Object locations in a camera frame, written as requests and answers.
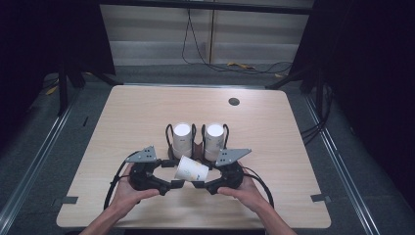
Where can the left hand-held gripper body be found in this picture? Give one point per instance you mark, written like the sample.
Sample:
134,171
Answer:
143,176

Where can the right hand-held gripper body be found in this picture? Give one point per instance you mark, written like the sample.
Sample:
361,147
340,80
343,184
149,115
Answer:
230,173

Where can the single white paper cup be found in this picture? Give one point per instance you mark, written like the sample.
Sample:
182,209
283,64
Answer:
192,170

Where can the stack of white paper cups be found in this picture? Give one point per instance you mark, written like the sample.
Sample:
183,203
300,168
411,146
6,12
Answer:
182,138
214,140

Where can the black double cup holder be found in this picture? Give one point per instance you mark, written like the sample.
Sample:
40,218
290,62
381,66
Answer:
197,143

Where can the person's left hand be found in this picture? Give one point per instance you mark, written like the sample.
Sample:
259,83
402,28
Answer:
133,197

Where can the person's right hand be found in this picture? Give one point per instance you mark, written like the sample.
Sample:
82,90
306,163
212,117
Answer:
243,194

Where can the round grey table grommet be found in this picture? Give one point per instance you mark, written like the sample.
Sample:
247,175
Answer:
234,101

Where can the grey tape strip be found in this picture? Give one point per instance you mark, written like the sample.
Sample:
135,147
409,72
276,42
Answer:
321,197
67,200

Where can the yellow tape scrap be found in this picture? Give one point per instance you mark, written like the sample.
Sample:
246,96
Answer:
241,65
52,90

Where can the black metal stand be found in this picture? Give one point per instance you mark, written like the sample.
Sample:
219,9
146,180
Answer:
62,88
287,80

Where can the black overhead bar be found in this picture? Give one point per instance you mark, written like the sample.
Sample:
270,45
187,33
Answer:
212,6

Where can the black curtain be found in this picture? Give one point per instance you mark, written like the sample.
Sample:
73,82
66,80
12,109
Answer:
372,81
39,49

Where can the metal floor rail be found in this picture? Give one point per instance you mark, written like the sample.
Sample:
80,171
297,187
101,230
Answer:
36,153
339,160

